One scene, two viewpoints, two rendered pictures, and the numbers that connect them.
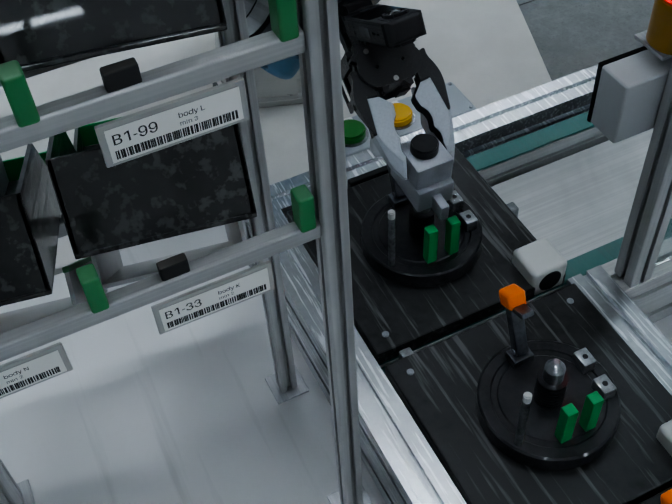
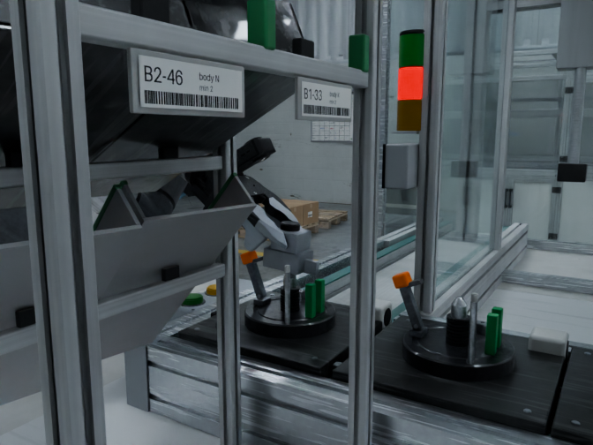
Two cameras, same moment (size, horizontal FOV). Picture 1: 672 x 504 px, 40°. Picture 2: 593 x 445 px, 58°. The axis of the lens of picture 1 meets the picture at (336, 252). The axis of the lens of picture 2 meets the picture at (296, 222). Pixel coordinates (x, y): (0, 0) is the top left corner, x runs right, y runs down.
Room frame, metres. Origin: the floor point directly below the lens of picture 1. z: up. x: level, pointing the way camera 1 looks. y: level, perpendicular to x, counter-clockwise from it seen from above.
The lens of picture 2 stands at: (0.08, 0.35, 1.26)
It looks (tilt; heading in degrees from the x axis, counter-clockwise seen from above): 9 degrees down; 324
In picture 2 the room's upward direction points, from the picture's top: straight up
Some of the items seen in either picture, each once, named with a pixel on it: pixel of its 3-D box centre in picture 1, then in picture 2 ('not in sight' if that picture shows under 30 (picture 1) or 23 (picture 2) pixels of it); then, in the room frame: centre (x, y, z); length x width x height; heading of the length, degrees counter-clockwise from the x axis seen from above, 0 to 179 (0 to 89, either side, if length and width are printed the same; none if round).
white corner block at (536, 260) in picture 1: (538, 267); (374, 314); (0.67, -0.23, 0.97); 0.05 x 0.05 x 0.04; 23
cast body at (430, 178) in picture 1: (427, 171); (294, 246); (0.72, -0.10, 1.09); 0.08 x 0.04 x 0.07; 23
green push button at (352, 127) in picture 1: (350, 134); (191, 301); (0.93, -0.03, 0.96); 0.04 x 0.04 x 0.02
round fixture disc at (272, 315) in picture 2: (421, 235); (289, 315); (0.73, -0.10, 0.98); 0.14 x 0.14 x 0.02
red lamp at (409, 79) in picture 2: not in sight; (413, 84); (0.69, -0.32, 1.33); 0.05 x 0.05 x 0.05
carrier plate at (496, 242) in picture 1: (420, 246); (289, 327); (0.73, -0.10, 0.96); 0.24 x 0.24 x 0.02; 23
